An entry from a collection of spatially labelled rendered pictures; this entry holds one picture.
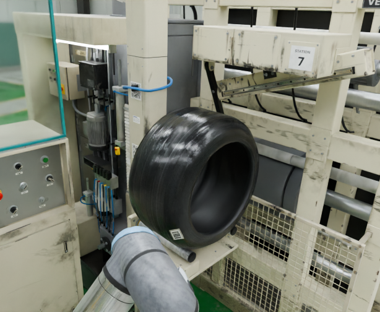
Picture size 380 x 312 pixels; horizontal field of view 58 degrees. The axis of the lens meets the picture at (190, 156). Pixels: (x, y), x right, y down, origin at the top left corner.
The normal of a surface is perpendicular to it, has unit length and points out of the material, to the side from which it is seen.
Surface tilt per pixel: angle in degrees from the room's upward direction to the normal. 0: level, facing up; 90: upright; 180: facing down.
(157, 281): 38
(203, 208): 28
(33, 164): 90
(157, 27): 90
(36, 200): 90
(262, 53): 90
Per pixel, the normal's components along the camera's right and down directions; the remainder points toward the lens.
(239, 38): -0.70, 0.25
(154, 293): -0.14, -0.23
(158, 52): 0.71, 0.29
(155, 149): -0.52, -0.40
